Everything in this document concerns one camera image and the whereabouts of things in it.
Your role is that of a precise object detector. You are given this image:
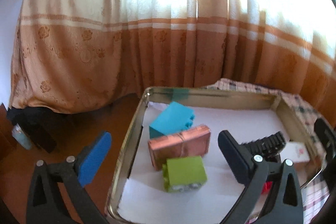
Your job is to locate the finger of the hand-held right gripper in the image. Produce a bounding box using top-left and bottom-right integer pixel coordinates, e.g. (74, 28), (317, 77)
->
(314, 118), (336, 180)

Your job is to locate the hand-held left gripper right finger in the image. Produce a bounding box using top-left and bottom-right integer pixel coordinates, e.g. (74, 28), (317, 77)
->
(218, 130), (304, 224)

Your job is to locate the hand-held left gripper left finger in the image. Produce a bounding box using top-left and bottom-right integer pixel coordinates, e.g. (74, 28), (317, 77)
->
(26, 131), (112, 224)

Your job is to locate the white box with red print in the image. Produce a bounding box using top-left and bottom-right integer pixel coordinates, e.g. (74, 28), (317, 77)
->
(280, 141), (310, 164)

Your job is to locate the black hair claw clip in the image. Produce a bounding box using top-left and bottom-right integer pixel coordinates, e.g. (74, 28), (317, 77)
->
(241, 132), (286, 163)

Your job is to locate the green toy block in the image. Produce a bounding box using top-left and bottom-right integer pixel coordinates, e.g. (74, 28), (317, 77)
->
(162, 156), (209, 193)

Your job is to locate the gold rectangular tin box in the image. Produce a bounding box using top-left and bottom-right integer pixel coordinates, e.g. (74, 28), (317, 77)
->
(105, 87), (325, 224)

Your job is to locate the copper pink box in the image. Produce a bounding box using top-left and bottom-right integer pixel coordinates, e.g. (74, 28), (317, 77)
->
(147, 124), (211, 171)

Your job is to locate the blue toy block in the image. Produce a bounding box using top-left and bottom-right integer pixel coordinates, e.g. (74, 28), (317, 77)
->
(149, 101), (196, 141)

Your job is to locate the plaid tablecloth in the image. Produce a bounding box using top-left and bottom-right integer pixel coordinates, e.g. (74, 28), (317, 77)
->
(202, 78), (336, 224)

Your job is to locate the dark bag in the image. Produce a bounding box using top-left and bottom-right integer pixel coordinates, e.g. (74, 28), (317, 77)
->
(7, 106), (75, 154)

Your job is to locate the light blue bottle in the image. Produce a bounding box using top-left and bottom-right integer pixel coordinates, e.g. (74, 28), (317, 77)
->
(12, 124), (33, 150)

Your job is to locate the orange cream floral curtain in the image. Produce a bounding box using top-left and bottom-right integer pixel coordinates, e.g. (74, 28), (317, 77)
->
(9, 0), (336, 128)

